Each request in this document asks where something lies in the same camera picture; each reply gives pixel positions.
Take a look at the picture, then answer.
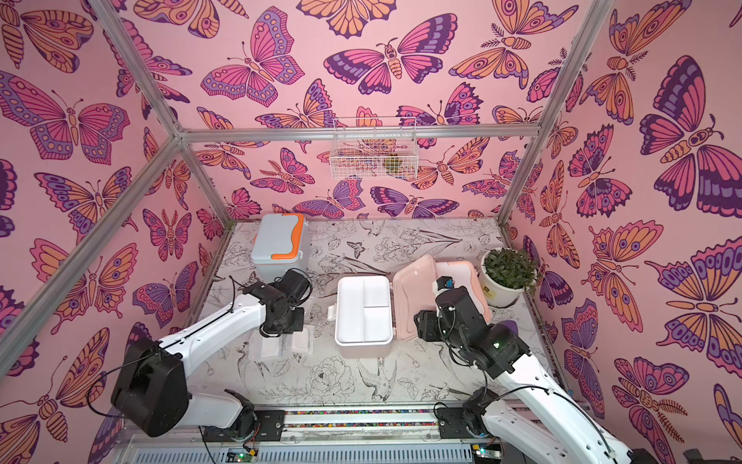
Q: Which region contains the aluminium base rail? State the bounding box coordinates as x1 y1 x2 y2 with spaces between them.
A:
112 402 531 463

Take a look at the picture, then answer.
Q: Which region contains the green toy in basket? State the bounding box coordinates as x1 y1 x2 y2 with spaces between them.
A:
382 154 402 178

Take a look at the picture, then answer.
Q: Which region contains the blue orange first aid box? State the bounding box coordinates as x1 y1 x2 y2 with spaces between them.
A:
250 213 310 282

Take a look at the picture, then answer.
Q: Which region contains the beige pink first aid box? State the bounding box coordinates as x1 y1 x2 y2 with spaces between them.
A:
328 254 438 359

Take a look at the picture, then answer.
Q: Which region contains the white wire wall basket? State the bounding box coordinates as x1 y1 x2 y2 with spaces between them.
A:
328 116 419 182

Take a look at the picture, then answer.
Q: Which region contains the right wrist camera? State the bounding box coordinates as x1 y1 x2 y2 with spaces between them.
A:
435 276 455 294

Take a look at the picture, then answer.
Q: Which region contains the white pink medicine chest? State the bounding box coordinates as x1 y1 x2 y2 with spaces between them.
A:
436 261 492 323

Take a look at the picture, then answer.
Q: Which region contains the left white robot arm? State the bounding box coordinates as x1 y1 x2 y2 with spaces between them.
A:
110 268 312 441

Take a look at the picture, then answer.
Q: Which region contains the potted green plant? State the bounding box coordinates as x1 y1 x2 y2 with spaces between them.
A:
479 247 540 309

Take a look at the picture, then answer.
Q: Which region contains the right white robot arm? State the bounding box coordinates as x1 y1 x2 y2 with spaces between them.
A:
415 276 655 463

